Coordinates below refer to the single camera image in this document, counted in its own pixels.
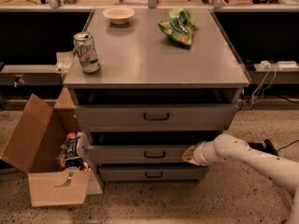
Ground grey drawer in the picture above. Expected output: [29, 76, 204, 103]
[98, 163, 208, 182]
[86, 131, 219, 165]
[75, 104, 237, 132]

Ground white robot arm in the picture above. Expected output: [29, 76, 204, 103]
[182, 133, 299, 224]

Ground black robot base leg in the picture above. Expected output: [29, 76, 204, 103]
[264, 139, 278, 156]

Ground grey drawer cabinet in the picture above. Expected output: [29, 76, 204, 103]
[64, 8, 249, 181]

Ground grey bottom drawer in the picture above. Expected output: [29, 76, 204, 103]
[98, 163, 208, 182]

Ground grey top drawer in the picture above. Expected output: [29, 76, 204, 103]
[75, 104, 237, 132]

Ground black power adapter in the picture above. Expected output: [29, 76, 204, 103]
[249, 142, 265, 151]

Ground packaged items in box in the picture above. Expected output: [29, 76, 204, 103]
[58, 132, 90, 171]

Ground white power strip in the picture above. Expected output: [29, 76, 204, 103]
[278, 61, 299, 69]

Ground green chip bag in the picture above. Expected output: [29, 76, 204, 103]
[158, 8, 198, 47]

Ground green white soda can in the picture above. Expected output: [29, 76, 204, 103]
[74, 32, 101, 73]

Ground white paper bowl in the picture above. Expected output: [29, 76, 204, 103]
[103, 7, 135, 25]

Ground open cardboard box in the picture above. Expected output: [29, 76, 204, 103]
[1, 94, 91, 207]

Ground grey metal side bench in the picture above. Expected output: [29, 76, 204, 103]
[0, 64, 63, 87]

